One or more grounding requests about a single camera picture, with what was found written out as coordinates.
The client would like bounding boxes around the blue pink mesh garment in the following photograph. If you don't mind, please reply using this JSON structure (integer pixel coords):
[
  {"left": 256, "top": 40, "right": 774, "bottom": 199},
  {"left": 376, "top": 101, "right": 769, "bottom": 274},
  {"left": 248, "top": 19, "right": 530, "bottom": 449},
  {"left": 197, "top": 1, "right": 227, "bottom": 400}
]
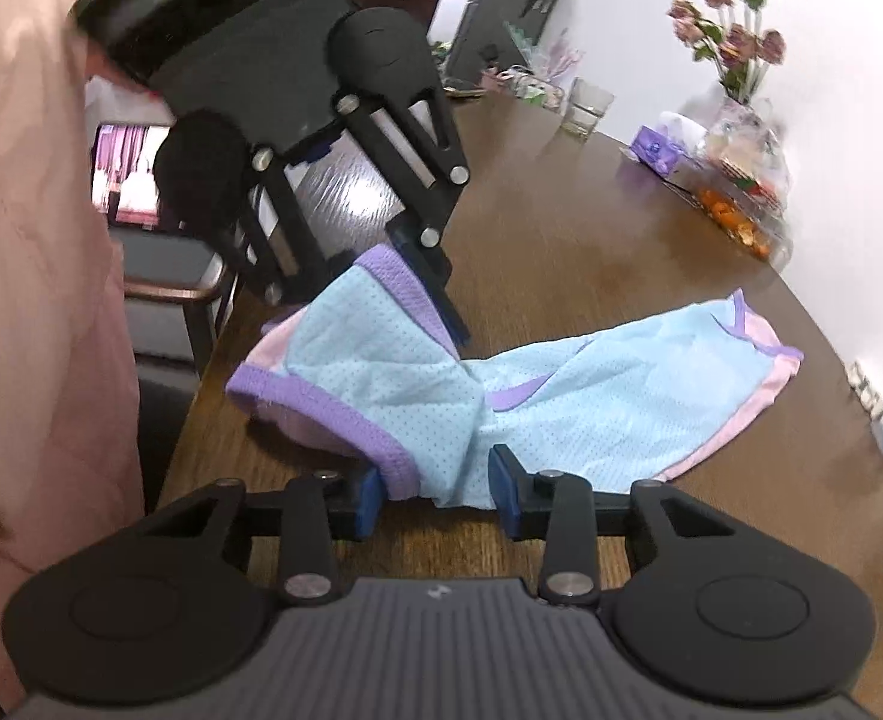
[{"left": 225, "top": 244, "right": 803, "bottom": 509}]

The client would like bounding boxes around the wooden chair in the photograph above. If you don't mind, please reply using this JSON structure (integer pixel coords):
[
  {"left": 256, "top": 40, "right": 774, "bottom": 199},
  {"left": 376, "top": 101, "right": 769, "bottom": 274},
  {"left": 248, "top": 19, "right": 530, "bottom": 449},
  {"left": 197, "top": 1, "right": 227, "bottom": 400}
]
[{"left": 110, "top": 227, "right": 235, "bottom": 379}]

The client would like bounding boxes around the phone screen display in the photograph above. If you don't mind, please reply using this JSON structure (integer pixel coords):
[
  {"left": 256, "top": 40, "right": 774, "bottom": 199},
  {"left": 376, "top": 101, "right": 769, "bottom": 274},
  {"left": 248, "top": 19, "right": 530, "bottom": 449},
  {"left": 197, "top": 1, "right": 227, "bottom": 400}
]
[{"left": 90, "top": 122, "right": 172, "bottom": 231}]

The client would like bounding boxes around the glass cup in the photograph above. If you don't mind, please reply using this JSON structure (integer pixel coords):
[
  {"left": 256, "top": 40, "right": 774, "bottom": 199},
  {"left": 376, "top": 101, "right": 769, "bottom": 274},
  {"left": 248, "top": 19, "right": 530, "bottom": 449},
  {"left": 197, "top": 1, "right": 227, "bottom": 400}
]
[{"left": 560, "top": 76, "right": 615, "bottom": 140}]

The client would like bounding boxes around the purple tissue pack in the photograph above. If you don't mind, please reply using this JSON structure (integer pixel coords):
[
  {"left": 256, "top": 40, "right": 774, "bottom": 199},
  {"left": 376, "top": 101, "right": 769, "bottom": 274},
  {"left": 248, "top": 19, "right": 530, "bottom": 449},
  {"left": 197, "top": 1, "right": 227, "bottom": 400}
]
[{"left": 630, "top": 110, "right": 707, "bottom": 181}]

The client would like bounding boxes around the clear box with oranges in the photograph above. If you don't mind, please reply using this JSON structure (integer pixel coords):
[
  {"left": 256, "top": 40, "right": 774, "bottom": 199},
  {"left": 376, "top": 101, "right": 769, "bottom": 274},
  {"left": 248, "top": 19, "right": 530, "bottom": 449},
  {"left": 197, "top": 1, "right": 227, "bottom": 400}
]
[{"left": 666, "top": 99, "right": 793, "bottom": 271}]

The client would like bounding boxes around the white power strip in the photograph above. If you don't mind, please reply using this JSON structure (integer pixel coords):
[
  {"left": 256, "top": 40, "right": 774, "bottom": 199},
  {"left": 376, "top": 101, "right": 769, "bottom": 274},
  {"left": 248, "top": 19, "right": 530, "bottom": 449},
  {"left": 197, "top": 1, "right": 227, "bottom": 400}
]
[{"left": 845, "top": 361, "right": 883, "bottom": 421}]

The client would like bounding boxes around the pink artificial flower bouquet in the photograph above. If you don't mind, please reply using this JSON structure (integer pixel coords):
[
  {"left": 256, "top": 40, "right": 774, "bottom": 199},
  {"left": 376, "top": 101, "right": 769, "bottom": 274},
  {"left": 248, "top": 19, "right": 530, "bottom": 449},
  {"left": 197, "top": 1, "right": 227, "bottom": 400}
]
[{"left": 668, "top": 0, "right": 786, "bottom": 106}]

